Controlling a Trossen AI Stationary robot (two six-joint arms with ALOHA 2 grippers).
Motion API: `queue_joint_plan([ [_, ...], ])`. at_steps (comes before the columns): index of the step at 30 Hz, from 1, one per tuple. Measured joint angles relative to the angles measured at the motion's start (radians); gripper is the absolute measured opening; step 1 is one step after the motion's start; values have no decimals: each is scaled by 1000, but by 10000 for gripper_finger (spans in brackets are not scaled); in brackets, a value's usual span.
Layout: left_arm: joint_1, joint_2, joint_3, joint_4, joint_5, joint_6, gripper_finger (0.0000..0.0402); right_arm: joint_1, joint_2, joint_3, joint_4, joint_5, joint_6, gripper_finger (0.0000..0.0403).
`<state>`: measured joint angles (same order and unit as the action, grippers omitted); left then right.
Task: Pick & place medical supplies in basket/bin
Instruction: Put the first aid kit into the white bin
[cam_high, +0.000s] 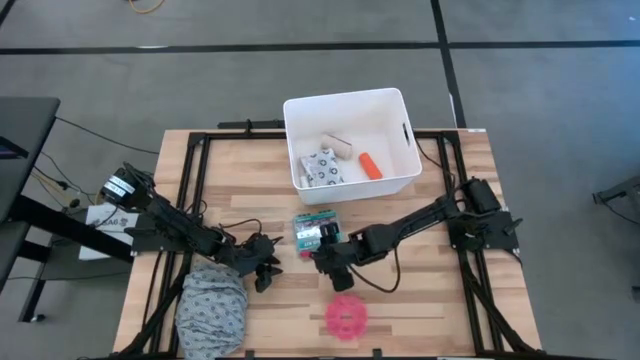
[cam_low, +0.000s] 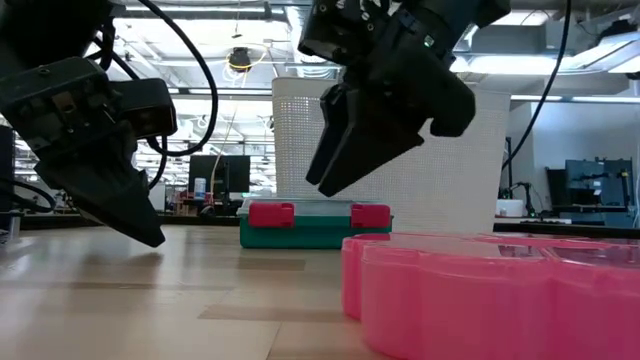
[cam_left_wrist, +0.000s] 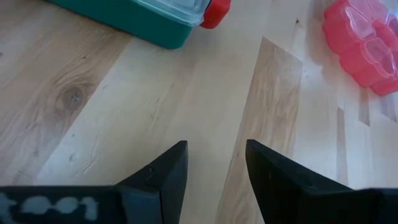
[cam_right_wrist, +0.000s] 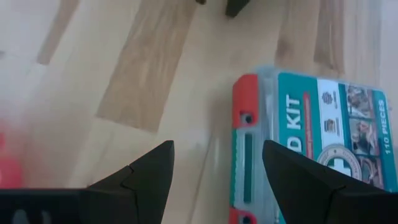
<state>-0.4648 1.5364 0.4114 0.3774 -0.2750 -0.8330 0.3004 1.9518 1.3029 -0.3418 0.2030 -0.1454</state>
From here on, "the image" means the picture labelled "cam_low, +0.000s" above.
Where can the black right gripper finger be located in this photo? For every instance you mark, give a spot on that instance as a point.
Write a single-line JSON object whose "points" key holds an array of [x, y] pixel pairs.
{"points": [[370, 145], [325, 135]]}

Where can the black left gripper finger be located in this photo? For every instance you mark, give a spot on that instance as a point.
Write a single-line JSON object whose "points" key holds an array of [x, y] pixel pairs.
{"points": [[110, 200]]}

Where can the pink plastic pill organizer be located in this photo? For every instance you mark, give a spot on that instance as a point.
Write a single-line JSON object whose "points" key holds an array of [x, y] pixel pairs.
{"points": [[475, 300]]}

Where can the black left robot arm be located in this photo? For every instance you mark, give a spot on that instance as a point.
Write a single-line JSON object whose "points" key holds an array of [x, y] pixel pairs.
{"points": [[40, 25]]}

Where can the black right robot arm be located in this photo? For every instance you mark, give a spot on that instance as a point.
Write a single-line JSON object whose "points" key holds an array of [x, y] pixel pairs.
{"points": [[480, 10]]}

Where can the white perforated plastic basket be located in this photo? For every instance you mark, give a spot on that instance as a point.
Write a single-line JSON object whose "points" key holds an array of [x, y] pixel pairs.
{"points": [[450, 180]]}

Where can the clear plastic bottle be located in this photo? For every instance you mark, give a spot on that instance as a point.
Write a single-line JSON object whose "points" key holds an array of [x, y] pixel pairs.
{"points": [[200, 187]]}

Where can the green box with red latches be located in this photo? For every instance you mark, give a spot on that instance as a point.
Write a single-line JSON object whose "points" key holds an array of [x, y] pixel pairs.
{"points": [[320, 235]]}

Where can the black computer monitor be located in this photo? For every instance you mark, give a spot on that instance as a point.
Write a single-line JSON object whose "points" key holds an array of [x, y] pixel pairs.
{"points": [[232, 175]]}

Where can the black ceiling-mounted device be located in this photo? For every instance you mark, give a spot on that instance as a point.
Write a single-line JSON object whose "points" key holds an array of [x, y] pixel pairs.
{"points": [[240, 59]]}

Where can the black upright pole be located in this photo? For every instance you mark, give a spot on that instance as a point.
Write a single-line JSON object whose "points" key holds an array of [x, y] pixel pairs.
{"points": [[509, 165]]}

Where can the blue machine cabinet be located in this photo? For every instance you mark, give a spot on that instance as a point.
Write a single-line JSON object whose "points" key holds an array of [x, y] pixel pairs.
{"points": [[600, 182]]}

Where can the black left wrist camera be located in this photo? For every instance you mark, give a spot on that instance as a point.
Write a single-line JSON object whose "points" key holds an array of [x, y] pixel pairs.
{"points": [[147, 107]]}

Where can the black equipment post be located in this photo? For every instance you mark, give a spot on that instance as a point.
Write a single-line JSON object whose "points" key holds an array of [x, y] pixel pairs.
{"points": [[6, 175]]}

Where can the black table edge rail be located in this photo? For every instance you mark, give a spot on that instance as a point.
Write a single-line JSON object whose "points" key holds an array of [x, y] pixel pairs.
{"points": [[200, 220]]}

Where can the silver ribbed ceiling duct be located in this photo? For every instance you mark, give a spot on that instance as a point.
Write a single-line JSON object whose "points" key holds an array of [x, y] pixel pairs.
{"points": [[300, 30]]}

